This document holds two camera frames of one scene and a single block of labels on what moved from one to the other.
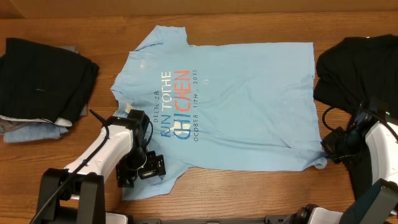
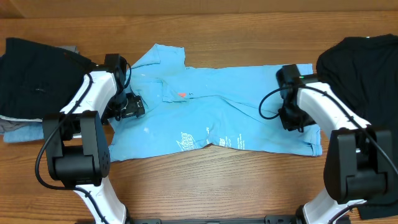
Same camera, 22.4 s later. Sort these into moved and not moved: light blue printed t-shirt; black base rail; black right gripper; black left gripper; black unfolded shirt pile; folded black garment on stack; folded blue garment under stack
Moved: light blue printed t-shirt; black left gripper; black right gripper
Not moved: folded blue garment under stack; black base rail; folded black garment on stack; black unfolded shirt pile
